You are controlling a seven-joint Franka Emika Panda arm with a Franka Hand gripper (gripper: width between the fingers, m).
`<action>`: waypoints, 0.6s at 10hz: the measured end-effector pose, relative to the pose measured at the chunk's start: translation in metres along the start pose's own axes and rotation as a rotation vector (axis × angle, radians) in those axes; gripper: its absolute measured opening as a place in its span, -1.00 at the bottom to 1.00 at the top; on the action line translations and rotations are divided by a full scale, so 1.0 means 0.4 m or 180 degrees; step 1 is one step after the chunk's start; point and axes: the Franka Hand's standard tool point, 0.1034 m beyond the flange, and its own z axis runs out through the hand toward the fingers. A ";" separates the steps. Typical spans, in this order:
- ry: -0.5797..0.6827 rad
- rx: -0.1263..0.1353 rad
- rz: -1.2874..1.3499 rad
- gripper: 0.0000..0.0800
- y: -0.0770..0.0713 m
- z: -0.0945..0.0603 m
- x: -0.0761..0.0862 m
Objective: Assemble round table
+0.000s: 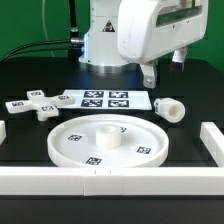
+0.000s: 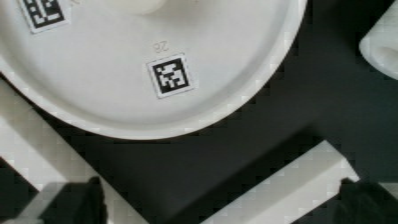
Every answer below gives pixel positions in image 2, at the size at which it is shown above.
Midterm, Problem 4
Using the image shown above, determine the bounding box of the white round table top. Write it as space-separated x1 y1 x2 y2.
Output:
0 0 308 140

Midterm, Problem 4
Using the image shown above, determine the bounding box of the white cylindrical table leg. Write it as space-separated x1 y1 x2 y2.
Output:
360 0 398 80

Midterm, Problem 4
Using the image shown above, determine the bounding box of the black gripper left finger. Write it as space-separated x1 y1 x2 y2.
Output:
24 177 109 224

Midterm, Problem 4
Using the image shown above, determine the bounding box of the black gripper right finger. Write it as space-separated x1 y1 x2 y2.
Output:
296 179 398 224

